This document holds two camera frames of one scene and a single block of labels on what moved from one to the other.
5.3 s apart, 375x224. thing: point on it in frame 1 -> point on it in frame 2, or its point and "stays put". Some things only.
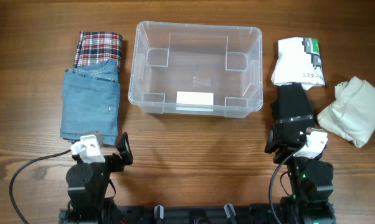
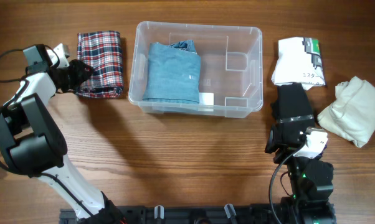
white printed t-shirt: x=299 y=61 stays put
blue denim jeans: x=91 y=99 -> x=174 y=73
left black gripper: x=124 y=148 -> x=86 y=72
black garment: x=291 y=101 stays put
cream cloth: x=354 y=115 stays put
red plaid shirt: x=98 y=47 stays put
